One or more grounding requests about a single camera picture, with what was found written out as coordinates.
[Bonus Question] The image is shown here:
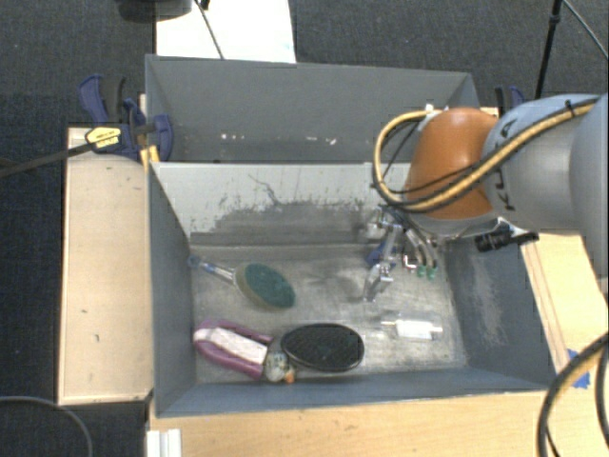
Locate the black cylinder on white bracket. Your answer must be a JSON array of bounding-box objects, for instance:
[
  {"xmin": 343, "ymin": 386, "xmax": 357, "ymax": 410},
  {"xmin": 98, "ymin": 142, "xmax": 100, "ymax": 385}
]
[{"xmin": 474, "ymin": 224, "xmax": 540, "ymax": 254}]

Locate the grey metal bin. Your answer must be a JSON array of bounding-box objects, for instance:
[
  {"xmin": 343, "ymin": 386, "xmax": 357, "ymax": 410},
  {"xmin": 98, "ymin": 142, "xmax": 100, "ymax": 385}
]
[{"xmin": 144, "ymin": 53, "xmax": 559, "ymax": 419}]

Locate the green scrub brush clear handle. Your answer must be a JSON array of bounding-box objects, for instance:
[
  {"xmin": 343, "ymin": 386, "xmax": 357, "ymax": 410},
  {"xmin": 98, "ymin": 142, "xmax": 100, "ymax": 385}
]
[{"xmin": 187, "ymin": 253, "xmax": 298, "ymax": 312}]

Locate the black oval mesh dish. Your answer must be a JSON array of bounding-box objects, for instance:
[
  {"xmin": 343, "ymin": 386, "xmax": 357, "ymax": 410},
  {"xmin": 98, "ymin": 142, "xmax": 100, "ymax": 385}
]
[{"xmin": 279, "ymin": 322, "xmax": 366, "ymax": 374}]

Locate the small white and orange toy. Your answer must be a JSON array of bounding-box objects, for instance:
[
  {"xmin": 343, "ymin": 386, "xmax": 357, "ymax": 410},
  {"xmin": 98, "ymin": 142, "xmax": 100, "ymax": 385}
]
[{"xmin": 263, "ymin": 349, "xmax": 297, "ymax": 385}]

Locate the pale wood board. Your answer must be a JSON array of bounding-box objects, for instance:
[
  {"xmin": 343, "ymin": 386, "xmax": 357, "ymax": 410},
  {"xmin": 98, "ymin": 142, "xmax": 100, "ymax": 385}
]
[{"xmin": 56, "ymin": 126, "xmax": 156, "ymax": 407}]

